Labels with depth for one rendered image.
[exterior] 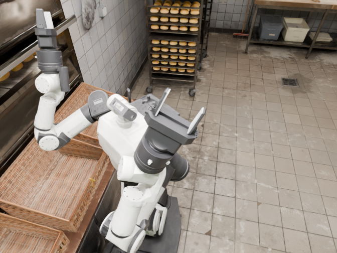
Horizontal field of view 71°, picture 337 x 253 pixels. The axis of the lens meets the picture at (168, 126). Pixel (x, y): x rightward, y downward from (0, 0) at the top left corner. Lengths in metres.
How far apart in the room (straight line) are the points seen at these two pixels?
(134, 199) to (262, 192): 1.96
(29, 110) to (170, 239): 1.38
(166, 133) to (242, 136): 2.48
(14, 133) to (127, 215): 1.20
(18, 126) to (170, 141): 1.38
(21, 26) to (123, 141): 1.10
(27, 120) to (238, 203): 1.87
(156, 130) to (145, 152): 0.06
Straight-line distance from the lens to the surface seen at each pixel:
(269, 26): 4.75
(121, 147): 0.90
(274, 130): 3.17
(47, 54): 1.02
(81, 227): 1.67
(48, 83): 1.01
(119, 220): 0.73
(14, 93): 1.74
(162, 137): 0.52
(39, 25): 0.99
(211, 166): 2.58
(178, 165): 0.85
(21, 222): 1.61
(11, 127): 1.76
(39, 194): 1.89
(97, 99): 1.09
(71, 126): 1.13
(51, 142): 1.14
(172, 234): 2.01
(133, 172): 0.62
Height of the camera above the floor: 2.04
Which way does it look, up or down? 44 degrees down
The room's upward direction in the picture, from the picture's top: straight up
